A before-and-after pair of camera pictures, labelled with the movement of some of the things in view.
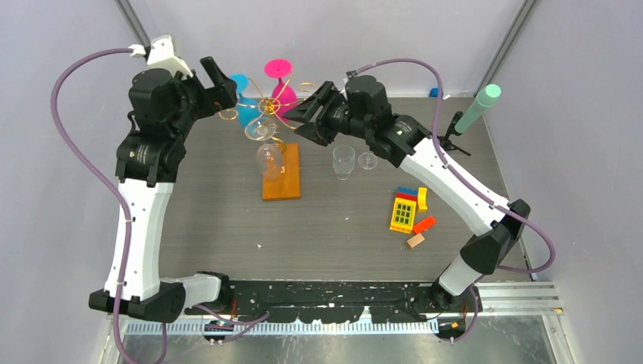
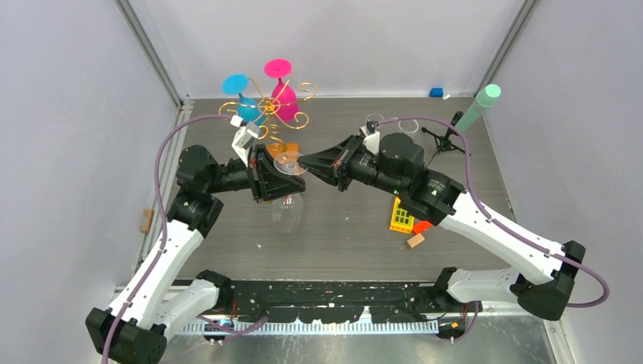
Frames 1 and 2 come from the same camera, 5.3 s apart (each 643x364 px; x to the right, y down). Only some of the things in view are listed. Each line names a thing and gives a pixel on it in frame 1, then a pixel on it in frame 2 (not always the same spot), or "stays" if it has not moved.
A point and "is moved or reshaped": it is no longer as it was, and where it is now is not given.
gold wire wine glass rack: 280,174 stays
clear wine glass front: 268,161 is moved or reshaped
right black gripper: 325,96 -> 343,154
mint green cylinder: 486,98 stays
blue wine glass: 249,111 stays
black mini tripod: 445,141 stays
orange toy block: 424,224 stays
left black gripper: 221,96 -> 266,180
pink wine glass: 283,98 stays
